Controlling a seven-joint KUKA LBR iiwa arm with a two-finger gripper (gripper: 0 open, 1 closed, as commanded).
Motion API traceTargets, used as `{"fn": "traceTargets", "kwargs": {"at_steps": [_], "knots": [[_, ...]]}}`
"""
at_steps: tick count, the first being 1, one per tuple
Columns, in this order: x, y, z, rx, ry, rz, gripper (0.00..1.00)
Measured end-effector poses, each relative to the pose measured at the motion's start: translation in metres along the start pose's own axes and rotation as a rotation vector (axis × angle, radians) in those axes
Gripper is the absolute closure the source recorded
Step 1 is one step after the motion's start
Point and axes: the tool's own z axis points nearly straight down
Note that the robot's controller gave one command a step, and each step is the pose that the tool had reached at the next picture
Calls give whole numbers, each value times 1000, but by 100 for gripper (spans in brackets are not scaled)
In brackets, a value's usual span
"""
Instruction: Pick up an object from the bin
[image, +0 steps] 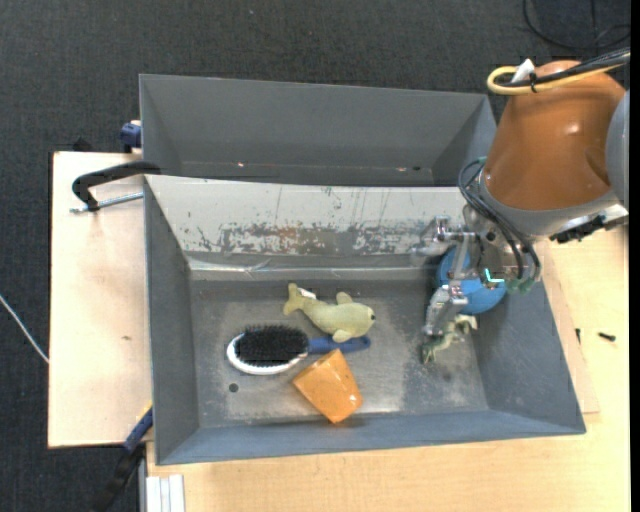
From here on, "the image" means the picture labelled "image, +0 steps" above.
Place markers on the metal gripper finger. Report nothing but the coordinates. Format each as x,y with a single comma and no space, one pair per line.
440,230
442,307

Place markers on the green toy lizard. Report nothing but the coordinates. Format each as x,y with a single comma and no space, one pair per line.
440,346

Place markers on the blue ball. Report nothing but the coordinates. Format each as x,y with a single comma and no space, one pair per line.
492,300

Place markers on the yellow-green plush fish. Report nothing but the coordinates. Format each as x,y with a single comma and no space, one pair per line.
340,317

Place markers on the small black screw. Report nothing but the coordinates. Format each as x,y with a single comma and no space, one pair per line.
607,337

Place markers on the orange plastic cup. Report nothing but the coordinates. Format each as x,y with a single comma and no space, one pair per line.
332,390

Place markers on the blue and white hairbrush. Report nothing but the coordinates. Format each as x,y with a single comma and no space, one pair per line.
272,346

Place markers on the grey metal bin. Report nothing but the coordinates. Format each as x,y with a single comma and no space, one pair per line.
300,125

